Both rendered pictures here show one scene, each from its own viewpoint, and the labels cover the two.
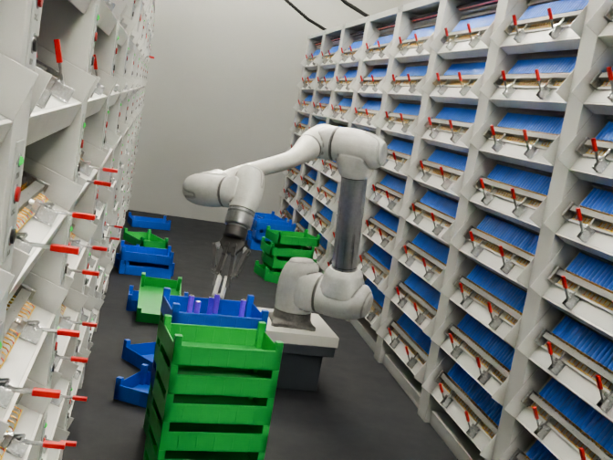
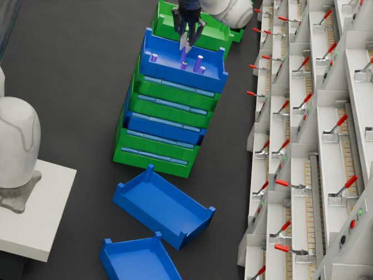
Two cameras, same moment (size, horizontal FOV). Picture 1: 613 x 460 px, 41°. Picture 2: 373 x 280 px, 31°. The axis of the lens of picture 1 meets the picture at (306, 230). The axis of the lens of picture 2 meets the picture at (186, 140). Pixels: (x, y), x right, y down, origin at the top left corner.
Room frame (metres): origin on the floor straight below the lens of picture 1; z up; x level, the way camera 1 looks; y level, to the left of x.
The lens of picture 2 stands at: (4.67, 0.61, 1.56)
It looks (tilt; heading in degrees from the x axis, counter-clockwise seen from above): 34 degrees down; 187
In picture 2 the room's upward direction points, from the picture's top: 21 degrees clockwise
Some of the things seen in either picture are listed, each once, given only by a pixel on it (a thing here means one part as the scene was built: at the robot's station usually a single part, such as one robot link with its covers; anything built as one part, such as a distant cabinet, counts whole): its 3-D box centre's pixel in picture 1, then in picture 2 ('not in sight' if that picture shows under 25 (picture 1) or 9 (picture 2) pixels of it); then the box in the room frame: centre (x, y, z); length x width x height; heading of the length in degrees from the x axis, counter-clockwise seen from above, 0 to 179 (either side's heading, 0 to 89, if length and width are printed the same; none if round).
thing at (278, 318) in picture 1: (291, 315); (0, 181); (3.34, 0.00, 0.27); 0.22 x 0.18 x 0.06; 11
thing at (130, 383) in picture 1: (165, 391); (164, 205); (2.85, 0.40, 0.04); 0.30 x 0.20 x 0.08; 74
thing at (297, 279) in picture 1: (299, 284); (8, 137); (3.31, -0.01, 0.41); 0.18 x 0.16 x 0.22; 68
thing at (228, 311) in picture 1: (213, 310); (183, 60); (2.55, 0.25, 0.44); 0.30 x 0.20 x 0.08; 110
